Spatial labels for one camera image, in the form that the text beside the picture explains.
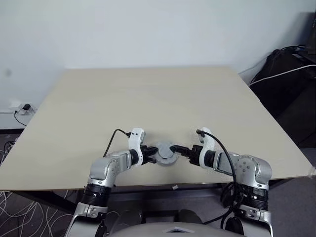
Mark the white wall power socket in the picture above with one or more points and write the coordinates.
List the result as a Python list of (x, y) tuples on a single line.
[(14, 105)]

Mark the small white table clip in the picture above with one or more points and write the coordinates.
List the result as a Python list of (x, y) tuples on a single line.
[(175, 187)]

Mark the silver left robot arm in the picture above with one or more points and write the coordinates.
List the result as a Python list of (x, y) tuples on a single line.
[(103, 170)]

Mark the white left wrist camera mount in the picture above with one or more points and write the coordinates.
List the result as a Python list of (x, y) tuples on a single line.
[(137, 140)]

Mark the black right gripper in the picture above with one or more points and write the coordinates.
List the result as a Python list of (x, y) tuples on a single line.
[(195, 155)]

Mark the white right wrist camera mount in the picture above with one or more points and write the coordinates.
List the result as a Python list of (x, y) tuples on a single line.
[(206, 143)]

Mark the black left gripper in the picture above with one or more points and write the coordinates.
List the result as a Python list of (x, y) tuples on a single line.
[(145, 154)]

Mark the clear tape on table corner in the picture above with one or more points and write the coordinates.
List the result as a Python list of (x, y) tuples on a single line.
[(312, 172)]

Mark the grey robot torso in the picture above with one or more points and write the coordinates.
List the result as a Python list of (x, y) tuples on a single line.
[(177, 230)]

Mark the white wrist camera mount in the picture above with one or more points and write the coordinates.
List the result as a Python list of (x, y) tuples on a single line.
[(206, 143), (137, 140)]

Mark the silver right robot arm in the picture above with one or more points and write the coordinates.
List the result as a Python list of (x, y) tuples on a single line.
[(249, 170)]

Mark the grey round motor lid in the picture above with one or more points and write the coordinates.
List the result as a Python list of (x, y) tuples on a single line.
[(166, 149)]

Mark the black plug adapter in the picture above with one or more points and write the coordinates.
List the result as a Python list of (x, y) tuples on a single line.
[(26, 107)]

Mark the black table frame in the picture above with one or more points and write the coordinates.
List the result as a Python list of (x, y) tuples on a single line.
[(44, 200)]

